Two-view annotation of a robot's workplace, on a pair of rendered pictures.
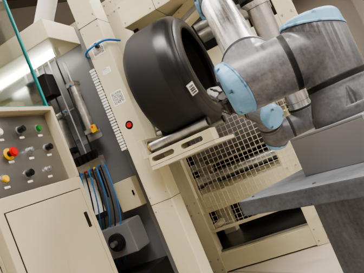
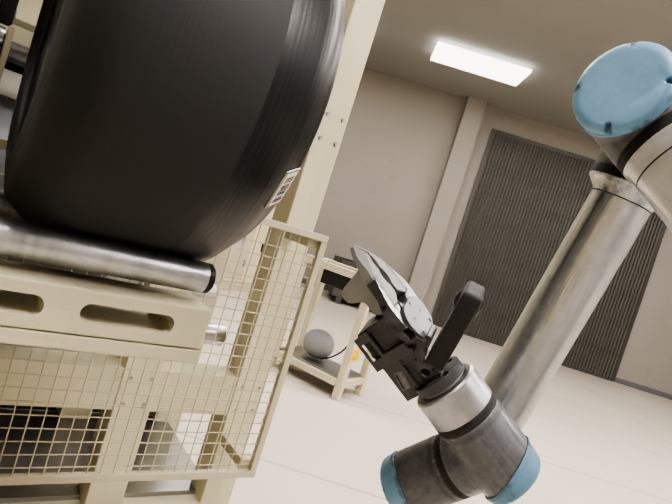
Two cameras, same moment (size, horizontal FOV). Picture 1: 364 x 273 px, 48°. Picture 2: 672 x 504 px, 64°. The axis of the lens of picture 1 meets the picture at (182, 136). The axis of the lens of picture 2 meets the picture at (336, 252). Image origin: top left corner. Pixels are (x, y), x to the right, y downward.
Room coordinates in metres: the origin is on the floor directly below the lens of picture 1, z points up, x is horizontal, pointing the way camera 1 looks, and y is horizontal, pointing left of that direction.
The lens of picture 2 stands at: (1.40, 0.41, 1.03)
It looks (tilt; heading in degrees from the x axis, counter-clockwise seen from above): 2 degrees down; 303
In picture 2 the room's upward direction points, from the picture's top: 17 degrees clockwise
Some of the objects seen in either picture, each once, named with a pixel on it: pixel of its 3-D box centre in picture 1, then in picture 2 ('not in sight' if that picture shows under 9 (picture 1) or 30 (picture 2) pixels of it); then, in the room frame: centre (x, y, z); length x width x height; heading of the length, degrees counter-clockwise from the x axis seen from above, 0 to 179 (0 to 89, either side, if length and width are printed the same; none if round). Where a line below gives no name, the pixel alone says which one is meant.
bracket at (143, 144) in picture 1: (159, 145); not in sight; (2.22, 0.13, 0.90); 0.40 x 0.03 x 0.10; 159
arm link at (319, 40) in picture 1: (317, 47); not in sight; (1.03, -0.40, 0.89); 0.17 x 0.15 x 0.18; 80
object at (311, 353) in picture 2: not in sight; (331, 323); (3.25, -2.66, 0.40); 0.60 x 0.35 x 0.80; 2
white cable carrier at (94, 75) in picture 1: (110, 109); not in sight; (2.23, 0.30, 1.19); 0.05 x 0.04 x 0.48; 159
